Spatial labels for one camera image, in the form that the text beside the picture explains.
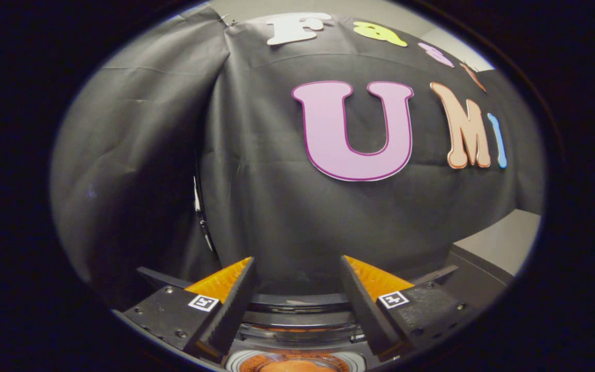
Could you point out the orange clothes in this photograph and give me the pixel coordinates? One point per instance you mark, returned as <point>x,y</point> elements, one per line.
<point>295,366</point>

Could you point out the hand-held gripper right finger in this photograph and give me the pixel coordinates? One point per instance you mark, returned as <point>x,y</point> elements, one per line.
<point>367,310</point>

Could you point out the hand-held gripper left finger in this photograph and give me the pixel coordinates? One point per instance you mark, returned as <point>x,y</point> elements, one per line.
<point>230,310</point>

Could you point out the black backdrop cloth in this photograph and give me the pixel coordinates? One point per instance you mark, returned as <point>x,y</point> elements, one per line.
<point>277,217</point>

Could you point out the white cabinet with dark top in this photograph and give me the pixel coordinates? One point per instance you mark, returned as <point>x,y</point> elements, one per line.
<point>499,243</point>

